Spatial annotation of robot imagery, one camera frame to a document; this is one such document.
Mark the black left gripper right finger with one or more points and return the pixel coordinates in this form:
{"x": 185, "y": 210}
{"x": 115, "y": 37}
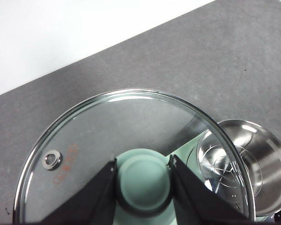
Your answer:
{"x": 196, "y": 201}

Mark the glass pot lid green knob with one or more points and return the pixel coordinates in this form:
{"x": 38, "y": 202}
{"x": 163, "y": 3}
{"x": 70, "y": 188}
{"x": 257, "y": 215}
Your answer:
{"x": 96, "y": 131}

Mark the mint green steamer pot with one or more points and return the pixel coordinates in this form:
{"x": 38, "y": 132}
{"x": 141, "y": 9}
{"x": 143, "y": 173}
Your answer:
{"x": 267, "y": 164}

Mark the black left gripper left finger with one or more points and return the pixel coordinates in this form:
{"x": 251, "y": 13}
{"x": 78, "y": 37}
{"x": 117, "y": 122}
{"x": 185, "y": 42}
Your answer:
{"x": 93, "y": 199}

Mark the mint green breakfast machine base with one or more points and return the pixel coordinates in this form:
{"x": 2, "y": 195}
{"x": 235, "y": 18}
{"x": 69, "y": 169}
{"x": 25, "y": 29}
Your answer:
{"x": 185, "y": 150}

